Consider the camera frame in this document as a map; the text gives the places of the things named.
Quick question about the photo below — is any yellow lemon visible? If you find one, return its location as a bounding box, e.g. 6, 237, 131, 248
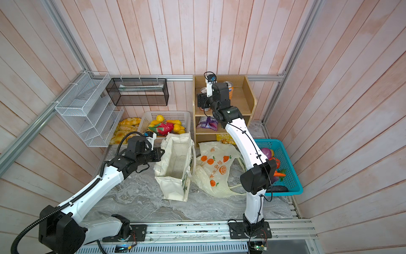
156, 115, 165, 122

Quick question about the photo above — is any red soda can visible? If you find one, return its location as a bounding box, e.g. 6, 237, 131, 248
198, 87, 210, 112

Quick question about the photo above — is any white wire rack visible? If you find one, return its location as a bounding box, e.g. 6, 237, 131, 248
55, 72, 124, 148

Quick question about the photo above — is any black mesh basket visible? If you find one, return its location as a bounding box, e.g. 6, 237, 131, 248
106, 77, 169, 106

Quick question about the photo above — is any white plastic fruit basket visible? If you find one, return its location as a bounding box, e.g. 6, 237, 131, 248
138, 111, 191, 134

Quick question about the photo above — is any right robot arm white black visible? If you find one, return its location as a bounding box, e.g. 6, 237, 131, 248
197, 81, 277, 237

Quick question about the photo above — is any yellow chips packet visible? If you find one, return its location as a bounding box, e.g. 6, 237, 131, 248
216, 133, 236, 145

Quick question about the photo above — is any cream canvas tote bag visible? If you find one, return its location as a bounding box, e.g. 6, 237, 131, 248
154, 133, 196, 202

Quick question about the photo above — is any dark green cucumber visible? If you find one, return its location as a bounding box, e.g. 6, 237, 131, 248
266, 185, 289, 193

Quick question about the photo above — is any yellow plastic bag orange print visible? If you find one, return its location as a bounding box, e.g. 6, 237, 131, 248
191, 141, 246, 198

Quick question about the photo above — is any orange soda can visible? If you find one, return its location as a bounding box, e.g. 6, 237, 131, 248
225, 81, 234, 100

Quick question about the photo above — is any tray of yellow breads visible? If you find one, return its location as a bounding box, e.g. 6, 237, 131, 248
110, 117, 141, 145

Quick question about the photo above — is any purple snack packet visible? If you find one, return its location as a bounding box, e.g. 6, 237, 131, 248
196, 116, 218, 131

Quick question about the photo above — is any purple onion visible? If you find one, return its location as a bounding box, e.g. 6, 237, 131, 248
261, 148, 274, 159

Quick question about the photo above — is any teal plastic basket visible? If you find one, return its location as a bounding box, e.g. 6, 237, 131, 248
255, 139, 303, 197

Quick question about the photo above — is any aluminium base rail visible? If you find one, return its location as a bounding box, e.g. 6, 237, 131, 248
78, 219, 324, 254

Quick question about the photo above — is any red tomato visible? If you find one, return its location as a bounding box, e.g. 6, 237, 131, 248
272, 157, 281, 169

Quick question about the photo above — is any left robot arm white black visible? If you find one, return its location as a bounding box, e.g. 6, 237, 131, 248
11, 131, 165, 254

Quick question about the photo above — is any wooden shelf unit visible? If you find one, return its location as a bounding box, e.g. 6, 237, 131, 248
193, 75, 257, 145

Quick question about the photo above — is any orange carrot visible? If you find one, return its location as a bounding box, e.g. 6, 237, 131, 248
273, 171, 286, 177

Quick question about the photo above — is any pink dragon fruit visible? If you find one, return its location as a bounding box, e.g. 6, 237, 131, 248
148, 122, 174, 137

